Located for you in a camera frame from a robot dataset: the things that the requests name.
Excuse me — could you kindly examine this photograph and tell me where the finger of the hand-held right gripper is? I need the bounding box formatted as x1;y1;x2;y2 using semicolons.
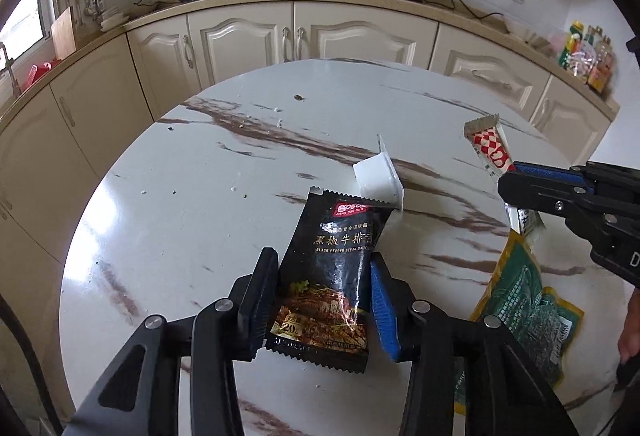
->
497;171;591;223
515;162;589;187

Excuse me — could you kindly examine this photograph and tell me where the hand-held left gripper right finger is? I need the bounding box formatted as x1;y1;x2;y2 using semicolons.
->
369;252;581;436

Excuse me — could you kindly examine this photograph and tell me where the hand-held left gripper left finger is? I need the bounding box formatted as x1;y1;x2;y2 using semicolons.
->
62;247;280;436

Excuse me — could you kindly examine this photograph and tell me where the long red white checkered wrapper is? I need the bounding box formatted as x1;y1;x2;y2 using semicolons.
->
463;113;517;179

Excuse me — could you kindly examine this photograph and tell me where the black sauce packet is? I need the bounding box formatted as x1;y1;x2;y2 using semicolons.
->
264;186;396;373

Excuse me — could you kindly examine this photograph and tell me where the person's right hand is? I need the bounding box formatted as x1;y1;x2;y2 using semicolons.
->
618;288;640;361

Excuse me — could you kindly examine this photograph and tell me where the small black white packet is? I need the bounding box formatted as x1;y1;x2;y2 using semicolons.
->
505;203;547;247

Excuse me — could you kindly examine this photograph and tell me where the round marble table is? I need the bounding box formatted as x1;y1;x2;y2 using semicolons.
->
59;58;636;436

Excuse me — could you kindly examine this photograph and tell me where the green yellow pickle packet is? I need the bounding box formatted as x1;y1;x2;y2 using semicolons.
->
452;230;586;417

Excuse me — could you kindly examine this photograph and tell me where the group of condiment bottles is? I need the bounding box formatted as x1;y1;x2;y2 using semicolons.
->
557;20;616;92

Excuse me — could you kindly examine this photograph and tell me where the white plastic cup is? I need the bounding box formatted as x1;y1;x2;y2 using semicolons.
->
353;134;405;211

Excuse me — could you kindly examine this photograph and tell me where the white bowl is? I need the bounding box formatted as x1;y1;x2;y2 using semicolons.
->
502;16;543;44

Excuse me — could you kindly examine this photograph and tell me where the red dish basket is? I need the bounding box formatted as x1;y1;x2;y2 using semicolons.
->
27;60;63;84

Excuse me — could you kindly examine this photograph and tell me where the stack of white bowls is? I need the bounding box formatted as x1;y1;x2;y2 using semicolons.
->
98;6;132;32

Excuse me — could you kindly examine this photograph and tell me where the wooden cutting board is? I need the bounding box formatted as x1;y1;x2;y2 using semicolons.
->
51;6;77;60

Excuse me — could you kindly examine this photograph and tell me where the steel faucet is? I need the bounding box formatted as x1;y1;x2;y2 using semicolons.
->
0;43;21;99

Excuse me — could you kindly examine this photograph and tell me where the sliding window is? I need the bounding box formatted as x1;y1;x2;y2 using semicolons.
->
0;0;51;51

